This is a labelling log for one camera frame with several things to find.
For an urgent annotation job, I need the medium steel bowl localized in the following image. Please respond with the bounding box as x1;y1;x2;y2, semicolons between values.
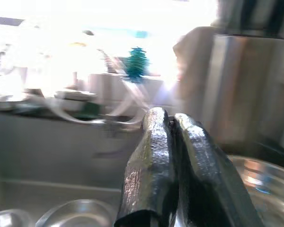
35;199;116;227

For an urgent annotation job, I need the large steel bowl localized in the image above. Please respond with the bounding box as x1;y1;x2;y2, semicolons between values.
227;155;284;227

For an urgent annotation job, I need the blue bottle brush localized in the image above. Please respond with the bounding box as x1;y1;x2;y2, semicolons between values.
123;46;152;83

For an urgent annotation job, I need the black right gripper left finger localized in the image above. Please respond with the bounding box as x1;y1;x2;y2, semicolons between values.
113;107;175;227

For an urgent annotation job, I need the white hanging cloth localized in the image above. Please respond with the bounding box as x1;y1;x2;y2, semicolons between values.
172;26;218;109

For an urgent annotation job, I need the white flexible hose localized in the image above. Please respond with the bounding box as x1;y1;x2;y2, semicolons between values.
49;80;152;125

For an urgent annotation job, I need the small steel bowl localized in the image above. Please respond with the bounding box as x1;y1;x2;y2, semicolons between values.
0;209;33;227

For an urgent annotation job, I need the stainless steel sink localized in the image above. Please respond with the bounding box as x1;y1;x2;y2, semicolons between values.
0;111;228;227

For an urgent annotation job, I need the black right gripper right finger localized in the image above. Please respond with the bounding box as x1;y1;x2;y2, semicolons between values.
172;113;264;227

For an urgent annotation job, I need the tall steel canister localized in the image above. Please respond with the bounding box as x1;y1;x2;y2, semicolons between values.
208;33;284;147

